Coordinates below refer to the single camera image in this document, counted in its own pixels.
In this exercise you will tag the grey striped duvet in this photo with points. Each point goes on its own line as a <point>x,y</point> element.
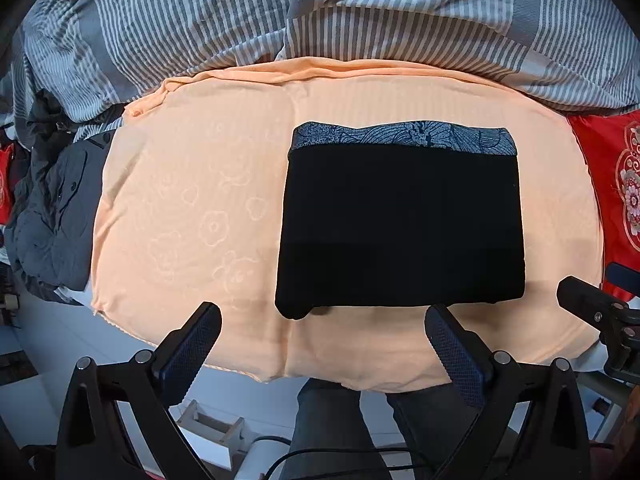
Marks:
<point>300,10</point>

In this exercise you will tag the red embroidered pillow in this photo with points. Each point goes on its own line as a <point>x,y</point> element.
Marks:
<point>612,185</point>

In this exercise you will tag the black pants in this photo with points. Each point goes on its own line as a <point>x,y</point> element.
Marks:
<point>400,215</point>

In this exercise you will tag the orange bed sheet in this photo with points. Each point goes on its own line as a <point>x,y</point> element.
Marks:
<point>200,210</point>

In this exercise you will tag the person's right leg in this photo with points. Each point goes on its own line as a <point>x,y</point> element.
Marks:
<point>430,430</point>

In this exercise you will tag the person's leg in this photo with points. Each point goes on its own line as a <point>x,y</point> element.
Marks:
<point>330,430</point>
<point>430,430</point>

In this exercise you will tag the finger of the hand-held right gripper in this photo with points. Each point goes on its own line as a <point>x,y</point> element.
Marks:
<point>597,315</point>

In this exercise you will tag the grey jacket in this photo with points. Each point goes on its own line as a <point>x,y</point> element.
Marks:
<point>55,210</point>

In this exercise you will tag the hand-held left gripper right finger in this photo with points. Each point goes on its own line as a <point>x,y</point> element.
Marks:
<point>457,360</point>

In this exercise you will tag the person's left leg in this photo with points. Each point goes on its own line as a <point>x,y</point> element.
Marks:
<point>330,430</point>

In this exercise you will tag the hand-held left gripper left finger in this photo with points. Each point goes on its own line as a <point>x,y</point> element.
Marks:
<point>189,357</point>

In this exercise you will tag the white wooden stool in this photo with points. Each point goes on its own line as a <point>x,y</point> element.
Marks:
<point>215,427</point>

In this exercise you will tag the red cloth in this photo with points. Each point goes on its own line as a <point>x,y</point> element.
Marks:
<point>5,180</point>

